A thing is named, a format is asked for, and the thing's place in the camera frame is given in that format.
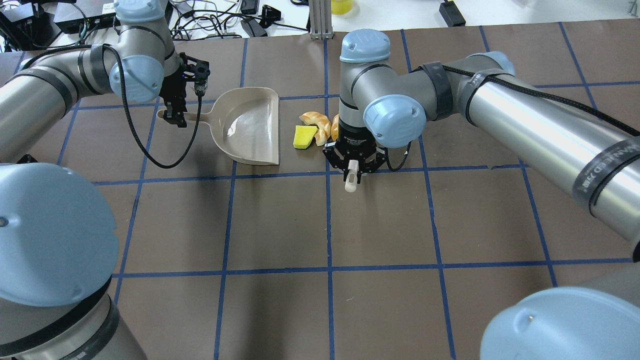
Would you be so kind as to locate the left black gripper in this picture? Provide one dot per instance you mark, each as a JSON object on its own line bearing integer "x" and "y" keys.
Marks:
{"x": 171, "y": 91}

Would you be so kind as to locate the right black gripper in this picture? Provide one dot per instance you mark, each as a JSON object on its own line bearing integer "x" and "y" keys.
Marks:
{"x": 351, "y": 138}

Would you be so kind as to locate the beige hand brush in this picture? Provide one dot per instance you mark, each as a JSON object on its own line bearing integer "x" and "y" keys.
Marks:
{"x": 351, "y": 179}

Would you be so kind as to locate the yellow sponge piece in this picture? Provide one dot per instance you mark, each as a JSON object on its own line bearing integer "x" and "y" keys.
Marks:
{"x": 304, "y": 136}

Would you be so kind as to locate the croissant bread piece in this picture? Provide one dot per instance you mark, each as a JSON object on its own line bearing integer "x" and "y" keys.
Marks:
{"x": 321, "y": 121}

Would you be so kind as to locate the beige plastic dustpan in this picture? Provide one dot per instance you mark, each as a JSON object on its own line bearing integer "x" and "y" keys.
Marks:
{"x": 244, "y": 123}

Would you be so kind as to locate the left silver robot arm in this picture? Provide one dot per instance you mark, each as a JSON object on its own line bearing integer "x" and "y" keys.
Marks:
{"x": 59, "y": 246}

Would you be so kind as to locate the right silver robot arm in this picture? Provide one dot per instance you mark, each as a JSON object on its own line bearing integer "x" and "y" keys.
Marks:
{"x": 417, "y": 263}

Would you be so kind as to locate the black power adapter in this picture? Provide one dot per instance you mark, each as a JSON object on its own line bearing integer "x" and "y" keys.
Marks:
{"x": 451, "y": 14}

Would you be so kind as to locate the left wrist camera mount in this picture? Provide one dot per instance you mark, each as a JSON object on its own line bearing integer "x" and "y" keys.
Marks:
{"x": 196, "y": 71}

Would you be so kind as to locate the aluminium frame post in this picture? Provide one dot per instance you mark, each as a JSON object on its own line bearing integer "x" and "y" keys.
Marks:
{"x": 320, "y": 15}

